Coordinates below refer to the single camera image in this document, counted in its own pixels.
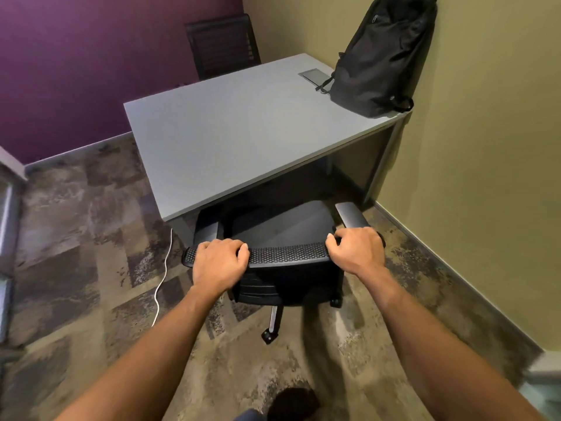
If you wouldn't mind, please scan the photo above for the person's right hand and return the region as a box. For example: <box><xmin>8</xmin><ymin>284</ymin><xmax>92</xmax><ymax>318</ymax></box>
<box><xmin>324</xmin><ymin>226</ymin><xmax>388</xmax><ymax>281</ymax></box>

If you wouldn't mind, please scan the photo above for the person's left hand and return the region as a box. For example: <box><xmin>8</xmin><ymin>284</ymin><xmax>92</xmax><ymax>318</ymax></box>
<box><xmin>191</xmin><ymin>238</ymin><xmax>251</xmax><ymax>299</ymax></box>

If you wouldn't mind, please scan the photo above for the black office chair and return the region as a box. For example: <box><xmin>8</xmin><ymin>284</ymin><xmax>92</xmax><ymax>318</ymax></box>
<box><xmin>180</xmin><ymin>200</ymin><xmax>387</xmax><ymax>346</ymax></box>

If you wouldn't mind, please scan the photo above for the black backpack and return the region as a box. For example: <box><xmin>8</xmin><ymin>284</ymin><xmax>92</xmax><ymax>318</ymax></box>
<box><xmin>315</xmin><ymin>0</ymin><xmax>439</xmax><ymax>119</ymax></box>

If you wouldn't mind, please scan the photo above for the person's left forearm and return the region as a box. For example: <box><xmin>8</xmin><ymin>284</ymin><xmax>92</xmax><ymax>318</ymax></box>
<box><xmin>54</xmin><ymin>282</ymin><xmax>231</xmax><ymax>421</ymax></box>

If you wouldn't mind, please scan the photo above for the person's right forearm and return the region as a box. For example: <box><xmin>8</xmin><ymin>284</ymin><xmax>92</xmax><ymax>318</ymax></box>
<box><xmin>361</xmin><ymin>267</ymin><xmax>546</xmax><ymax>421</ymax></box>

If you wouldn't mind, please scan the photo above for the black mesh-back chair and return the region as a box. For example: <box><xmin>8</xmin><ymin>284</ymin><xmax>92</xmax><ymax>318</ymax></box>
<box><xmin>184</xmin><ymin>13</ymin><xmax>263</xmax><ymax>82</ymax></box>

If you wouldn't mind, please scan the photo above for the grey table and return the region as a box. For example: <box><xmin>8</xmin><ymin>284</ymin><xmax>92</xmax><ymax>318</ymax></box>
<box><xmin>123</xmin><ymin>53</ymin><xmax>414</xmax><ymax>249</ymax></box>

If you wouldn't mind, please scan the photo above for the glass door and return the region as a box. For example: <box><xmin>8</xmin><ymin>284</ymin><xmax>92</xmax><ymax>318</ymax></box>
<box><xmin>0</xmin><ymin>146</ymin><xmax>29</xmax><ymax>349</ymax></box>

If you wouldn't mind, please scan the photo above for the white cable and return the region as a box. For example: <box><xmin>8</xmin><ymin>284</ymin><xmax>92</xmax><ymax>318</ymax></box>
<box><xmin>150</xmin><ymin>227</ymin><xmax>175</xmax><ymax>329</ymax></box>

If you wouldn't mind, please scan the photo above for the grey table cable hatch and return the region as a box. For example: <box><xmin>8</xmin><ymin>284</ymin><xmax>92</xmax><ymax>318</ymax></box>
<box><xmin>297</xmin><ymin>68</ymin><xmax>333</xmax><ymax>89</ymax></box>

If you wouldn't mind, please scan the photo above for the glass partition wall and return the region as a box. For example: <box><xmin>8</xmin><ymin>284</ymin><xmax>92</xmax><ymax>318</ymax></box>
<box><xmin>519</xmin><ymin>349</ymin><xmax>561</xmax><ymax>421</ymax></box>

